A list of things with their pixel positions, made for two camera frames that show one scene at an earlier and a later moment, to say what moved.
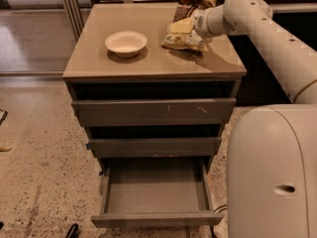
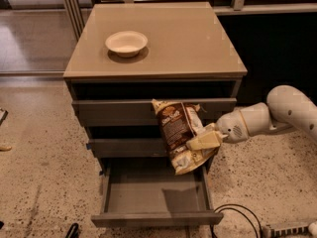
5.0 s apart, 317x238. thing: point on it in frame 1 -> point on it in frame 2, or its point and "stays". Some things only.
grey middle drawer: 155,147 stays
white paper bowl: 126,44 stays
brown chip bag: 186,9 -> 179,121
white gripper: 199,23 -> 230,127
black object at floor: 73,231 stays
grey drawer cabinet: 150,108 stays
